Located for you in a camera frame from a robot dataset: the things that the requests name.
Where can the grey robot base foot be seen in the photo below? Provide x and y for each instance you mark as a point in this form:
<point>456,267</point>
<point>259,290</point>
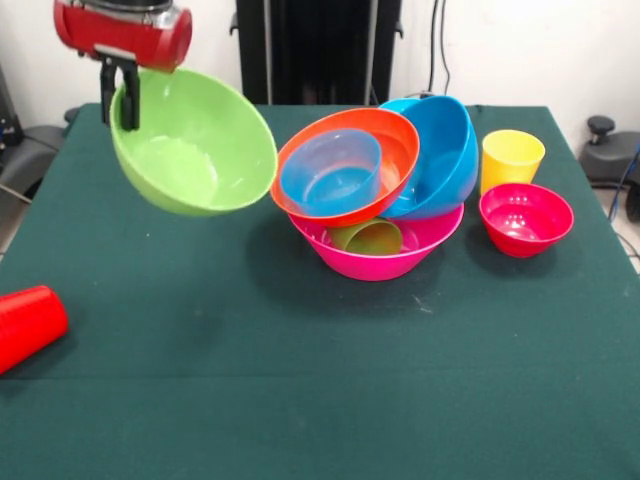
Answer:
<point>607,150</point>
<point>20,165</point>

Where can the dark green tablecloth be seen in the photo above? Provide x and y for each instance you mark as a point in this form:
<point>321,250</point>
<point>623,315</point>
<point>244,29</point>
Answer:
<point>320,425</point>

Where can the large blue bowl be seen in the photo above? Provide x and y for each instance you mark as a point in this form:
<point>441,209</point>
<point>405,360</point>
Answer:
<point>450,160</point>

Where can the black device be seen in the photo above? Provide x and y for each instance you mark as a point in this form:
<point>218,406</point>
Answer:
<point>7,115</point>

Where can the green cup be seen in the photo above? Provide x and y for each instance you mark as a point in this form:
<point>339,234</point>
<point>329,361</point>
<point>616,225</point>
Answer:
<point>372,240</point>

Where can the orange bowl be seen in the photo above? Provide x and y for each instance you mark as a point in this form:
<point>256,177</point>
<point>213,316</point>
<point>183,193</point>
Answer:
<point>397,145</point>

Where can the small crimson bowl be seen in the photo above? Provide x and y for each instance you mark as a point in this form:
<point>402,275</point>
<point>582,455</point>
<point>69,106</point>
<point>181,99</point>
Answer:
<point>525,225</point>

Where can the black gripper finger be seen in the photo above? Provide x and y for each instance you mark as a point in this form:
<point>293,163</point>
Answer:
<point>131,100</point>
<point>106,95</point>

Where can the yellow cup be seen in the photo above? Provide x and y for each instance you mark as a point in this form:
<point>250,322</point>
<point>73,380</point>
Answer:
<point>510,160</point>

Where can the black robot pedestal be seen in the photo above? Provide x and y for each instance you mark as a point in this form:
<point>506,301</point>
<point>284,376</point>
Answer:
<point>320,50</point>

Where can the large magenta bowl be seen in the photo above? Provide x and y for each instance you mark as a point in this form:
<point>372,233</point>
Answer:
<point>430,245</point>

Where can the red cup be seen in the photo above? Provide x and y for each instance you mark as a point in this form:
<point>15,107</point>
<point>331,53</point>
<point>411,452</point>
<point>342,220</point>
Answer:
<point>27,325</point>

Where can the blue straight-sided bowl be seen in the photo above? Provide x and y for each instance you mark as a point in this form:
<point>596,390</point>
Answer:
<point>330,180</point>

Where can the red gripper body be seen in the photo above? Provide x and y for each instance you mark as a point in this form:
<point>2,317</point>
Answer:
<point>125,35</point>

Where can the green bowl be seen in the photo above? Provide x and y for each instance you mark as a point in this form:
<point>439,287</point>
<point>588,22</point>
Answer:
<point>200,145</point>

